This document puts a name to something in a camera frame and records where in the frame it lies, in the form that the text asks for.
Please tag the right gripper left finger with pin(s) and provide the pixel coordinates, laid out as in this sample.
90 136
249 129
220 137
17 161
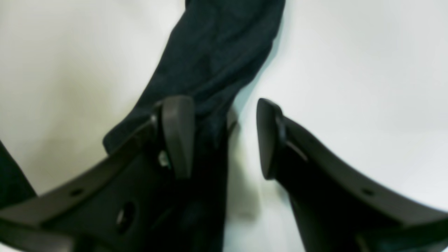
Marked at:
113 206

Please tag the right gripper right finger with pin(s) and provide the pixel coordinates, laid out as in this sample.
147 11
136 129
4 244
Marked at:
336 208

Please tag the black t-shirt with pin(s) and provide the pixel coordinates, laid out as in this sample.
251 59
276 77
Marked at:
216 49

